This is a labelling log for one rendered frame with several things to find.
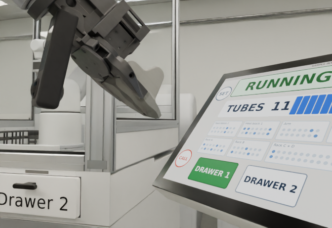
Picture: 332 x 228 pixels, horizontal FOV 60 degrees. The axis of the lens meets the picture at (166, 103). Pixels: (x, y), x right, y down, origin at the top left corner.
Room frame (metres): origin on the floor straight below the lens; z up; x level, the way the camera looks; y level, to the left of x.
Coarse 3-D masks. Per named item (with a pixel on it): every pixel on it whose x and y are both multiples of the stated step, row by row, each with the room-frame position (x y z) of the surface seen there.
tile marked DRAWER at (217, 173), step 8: (200, 160) 0.52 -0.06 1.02; (208, 160) 0.50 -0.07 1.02; (216, 160) 0.49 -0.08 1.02; (200, 168) 0.50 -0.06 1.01; (208, 168) 0.49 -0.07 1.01; (216, 168) 0.47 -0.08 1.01; (224, 168) 0.46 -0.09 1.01; (232, 168) 0.45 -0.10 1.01; (192, 176) 0.50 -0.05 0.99; (200, 176) 0.49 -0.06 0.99; (208, 176) 0.47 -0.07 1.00; (216, 176) 0.46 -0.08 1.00; (224, 176) 0.45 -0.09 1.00; (232, 176) 0.44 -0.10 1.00; (208, 184) 0.46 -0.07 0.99; (216, 184) 0.45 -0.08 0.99; (224, 184) 0.44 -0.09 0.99
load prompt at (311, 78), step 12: (288, 72) 0.52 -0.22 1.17; (300, 72) 0.49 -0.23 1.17; (312, 72) 0.47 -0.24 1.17; (324, 72) 0.45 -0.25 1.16; (240, 84) 0.60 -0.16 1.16; (252, 84) 0.57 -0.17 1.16; (264, 84) 0.54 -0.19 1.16; (276, 84) 0.52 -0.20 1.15; (288, 84) 0.49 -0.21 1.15; (300, 84) 0.47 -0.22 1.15; (312, 84) 0.45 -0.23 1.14; (324, 84) 0.44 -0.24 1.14
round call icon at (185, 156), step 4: (184, 148) 0.58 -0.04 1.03; (180, 152) 0.58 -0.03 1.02; (184, 152) 0.57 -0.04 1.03; (188, 152) 0.56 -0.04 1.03; (192, 152) 0.55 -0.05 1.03; (180, 156) 0.57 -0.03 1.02; (184, 156) 0.56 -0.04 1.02; (188, 156) 0.55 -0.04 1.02; (176, 160) 0.57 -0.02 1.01; (180, 160) 0.56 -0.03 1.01; (184, 160) 0.55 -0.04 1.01; (188, 160) 0.54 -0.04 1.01; (172, 164) 0.57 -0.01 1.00; (176, 164) 0.56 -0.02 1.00; (180, 164) 0.55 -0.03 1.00; (184, 164) 0.54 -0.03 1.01; (180, 168) 0.54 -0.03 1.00; (184, 168) 0.53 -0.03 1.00
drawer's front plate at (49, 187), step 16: (0, 176) 0.87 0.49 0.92; (16, 176) 0.86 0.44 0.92; (32, 176) 0.84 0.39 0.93; (48, 176) 0.84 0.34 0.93; (16, 192) 0.86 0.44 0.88; (32, 192) 0.84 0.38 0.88; (48, 192) 0.83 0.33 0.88; (64, 192) 0.82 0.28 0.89; (0, 208) 0.87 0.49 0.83; (16, 208) 0.85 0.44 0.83; (32, 208) 0.84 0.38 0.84; (64, 208) 0.82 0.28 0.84
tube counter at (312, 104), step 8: (280, 96) 0.49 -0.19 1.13; (288, 96) 0.47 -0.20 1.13; (296, 96) 0.46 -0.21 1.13; (304, 96) 0.45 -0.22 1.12; (312, 96) 0.44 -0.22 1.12; (320, 96) 0.43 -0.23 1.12; (328, 96) 0.42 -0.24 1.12; (272, 104) 0.49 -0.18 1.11; (280, 104) 0.47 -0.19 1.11; (288, 104) 0.46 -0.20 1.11; (296, 104) 0.45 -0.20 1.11; (304, 104) 0.44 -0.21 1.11; (312, 104) 0.43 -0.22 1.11; (320, 104) 0.42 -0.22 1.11; (328, 104) 0.41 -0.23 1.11; (272, 112) 0.47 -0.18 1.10; (280, 112) 0.46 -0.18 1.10; (288, 112) 0.45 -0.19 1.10; (296, 112) 0.44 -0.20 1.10; (304, 112) 0.43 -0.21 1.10; (312, 112) 0.42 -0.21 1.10; (320, 112) 0.41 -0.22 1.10; (328, 112) 0.40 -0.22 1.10
